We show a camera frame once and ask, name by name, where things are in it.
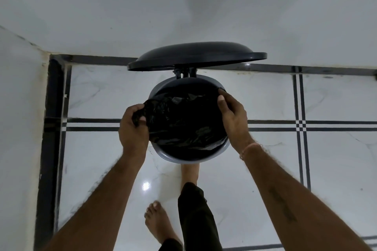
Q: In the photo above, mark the person's foot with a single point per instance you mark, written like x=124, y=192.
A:
x=160, y=222
x=190, y=172

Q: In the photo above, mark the orange thread wristband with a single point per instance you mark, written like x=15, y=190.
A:
x=249, y=150

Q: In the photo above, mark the person's left forearm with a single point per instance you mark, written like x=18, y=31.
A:
x=97, y=203

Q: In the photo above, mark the dark grey bin lid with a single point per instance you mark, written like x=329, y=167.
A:
x=194, y=56

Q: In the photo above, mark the person's right foot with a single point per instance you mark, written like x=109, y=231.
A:
x=190, y=172

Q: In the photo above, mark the grey pedal trash bin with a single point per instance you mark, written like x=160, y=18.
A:
x=188, y=141

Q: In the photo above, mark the person's right forearm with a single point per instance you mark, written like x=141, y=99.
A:
x=297, y=200

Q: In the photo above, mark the black trouser leg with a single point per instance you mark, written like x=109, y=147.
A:
x=197, y=218
x=170, y=245

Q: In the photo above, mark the person's left thumb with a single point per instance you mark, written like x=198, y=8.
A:
x=140, y=114

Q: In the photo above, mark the person's left hand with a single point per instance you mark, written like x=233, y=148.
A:
x=132, y=134

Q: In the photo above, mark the black plastic garbage bag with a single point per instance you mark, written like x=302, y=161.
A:
x=182, y=118

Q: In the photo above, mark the person's right thumb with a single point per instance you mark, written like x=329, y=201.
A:
x=223, y=106

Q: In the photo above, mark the person's right hand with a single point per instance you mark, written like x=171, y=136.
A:
x=235, y=124

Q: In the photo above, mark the person's left foot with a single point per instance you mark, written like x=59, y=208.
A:
x=160, y=222

